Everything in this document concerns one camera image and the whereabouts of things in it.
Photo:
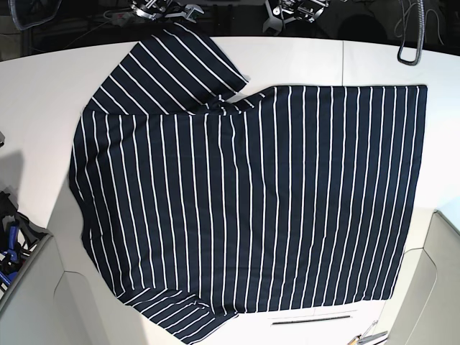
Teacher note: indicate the navy white striped T-shirt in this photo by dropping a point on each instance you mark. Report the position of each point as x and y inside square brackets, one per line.
[196, 208]

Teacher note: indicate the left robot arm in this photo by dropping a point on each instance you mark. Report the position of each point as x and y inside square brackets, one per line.
[282, 12]

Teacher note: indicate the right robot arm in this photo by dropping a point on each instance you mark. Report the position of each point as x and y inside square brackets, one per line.
[154, 10]

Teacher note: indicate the grey panel left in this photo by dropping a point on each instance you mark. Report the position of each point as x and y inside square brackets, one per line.
[39, 307]

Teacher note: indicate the grey panel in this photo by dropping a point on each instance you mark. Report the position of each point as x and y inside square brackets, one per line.
[424, 308]
[39, 307]

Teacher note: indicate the tools at table edge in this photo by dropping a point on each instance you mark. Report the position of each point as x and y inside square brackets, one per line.
[367, 338]

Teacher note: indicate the blue black items in bin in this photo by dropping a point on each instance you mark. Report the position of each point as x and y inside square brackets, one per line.
[18, 240]

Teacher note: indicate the grey panel right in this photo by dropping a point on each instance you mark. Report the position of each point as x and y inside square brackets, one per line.
[424, 308]

